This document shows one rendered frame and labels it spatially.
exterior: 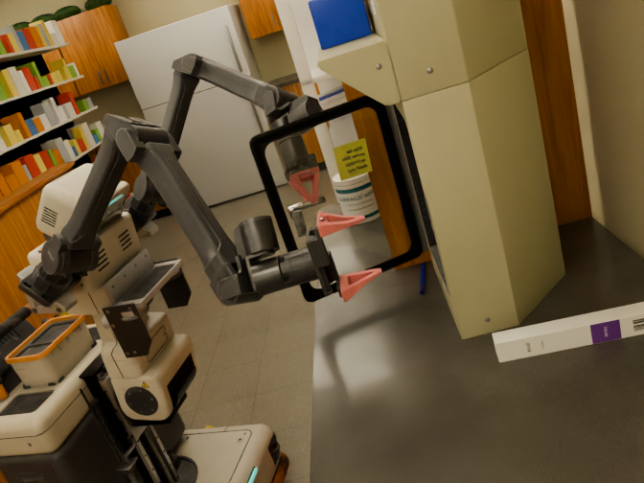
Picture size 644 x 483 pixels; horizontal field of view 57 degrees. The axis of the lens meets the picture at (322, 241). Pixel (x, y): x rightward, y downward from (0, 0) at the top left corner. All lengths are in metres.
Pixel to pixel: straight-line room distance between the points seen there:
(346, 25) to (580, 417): 0.78
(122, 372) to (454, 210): 1.10
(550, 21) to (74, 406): 1.62
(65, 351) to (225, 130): 4.33
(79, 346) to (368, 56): 1.40
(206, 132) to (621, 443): 5.49
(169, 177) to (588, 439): 0.82
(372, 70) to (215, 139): 5.16
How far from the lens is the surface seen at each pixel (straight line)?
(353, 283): 1.02
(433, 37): 1.00
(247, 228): 0.99
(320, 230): 0.93
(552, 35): 1.44
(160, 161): 1.17
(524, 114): 1.16
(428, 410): 1.04
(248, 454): 2.19
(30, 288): 1.56
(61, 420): 1.91
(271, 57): 6.59
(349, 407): 1.10
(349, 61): 0.98
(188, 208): 1.10
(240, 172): 6.15
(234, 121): 6.04
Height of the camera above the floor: 1.60
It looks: 21 degrees down
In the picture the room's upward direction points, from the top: 18 degrees counter-clockwise
